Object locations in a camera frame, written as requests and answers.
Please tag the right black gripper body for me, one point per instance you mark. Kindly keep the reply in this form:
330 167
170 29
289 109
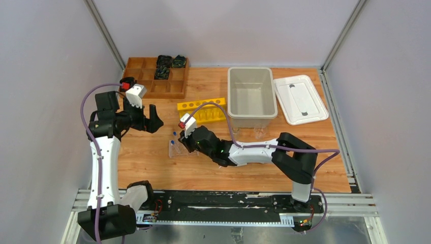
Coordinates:
189 142

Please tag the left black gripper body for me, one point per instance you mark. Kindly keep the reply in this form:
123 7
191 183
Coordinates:
140 116

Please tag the small glass flask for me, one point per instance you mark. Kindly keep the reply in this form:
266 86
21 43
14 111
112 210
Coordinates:
235 131

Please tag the small glass beaker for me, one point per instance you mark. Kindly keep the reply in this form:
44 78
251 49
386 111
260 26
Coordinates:
259 133

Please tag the white plastic bin lid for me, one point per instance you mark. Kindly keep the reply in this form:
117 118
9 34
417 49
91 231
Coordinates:
299 100

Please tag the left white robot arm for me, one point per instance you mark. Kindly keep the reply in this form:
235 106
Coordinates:
109 215

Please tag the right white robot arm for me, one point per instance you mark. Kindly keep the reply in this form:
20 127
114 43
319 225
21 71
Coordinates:
293 157

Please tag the clear plastic tube rack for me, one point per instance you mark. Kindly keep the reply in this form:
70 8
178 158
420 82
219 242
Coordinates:
183 150

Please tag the yellow test tube rack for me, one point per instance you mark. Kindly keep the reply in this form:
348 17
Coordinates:
207 114

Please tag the wooden compartment tray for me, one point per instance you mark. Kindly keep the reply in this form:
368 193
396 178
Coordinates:
164 77

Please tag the grey plastic bin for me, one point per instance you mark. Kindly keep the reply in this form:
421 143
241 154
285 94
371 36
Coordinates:
251 97

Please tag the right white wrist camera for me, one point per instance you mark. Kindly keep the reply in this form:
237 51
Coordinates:
188 124

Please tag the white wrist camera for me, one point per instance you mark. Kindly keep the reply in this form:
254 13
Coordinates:
188 124
135 94

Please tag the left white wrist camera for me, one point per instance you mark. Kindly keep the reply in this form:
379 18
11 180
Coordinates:
135 94

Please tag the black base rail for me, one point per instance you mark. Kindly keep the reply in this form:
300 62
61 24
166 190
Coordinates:
234 209

